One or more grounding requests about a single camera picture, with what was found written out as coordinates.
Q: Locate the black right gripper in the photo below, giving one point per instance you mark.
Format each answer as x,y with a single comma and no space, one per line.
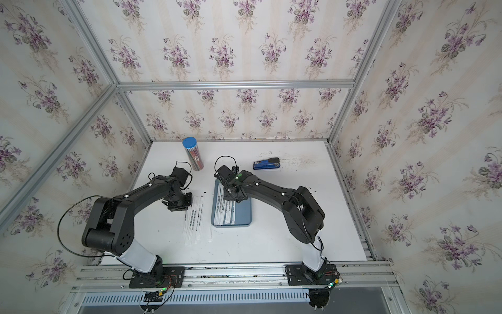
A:
226,197

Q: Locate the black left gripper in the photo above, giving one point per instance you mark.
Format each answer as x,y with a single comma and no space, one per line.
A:
188,203

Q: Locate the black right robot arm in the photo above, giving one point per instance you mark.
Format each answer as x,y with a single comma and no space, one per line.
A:
302,213

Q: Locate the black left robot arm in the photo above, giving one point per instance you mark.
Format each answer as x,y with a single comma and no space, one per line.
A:
111,225

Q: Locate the blue storage tray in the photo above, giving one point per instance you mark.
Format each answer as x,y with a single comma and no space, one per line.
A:
243,213

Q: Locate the blue stapler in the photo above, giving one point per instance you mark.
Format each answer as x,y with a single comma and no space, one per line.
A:
267,164

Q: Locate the clear tube of coloured pencils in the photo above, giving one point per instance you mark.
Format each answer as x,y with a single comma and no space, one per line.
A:
191,146

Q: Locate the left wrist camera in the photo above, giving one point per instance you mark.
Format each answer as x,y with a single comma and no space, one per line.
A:
182,176

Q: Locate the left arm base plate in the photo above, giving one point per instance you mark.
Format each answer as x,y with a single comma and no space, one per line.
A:
159,277

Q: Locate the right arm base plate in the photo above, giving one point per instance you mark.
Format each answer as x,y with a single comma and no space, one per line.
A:
311,274

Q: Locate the aluminium mounting rail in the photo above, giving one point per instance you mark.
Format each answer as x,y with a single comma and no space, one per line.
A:
271,275

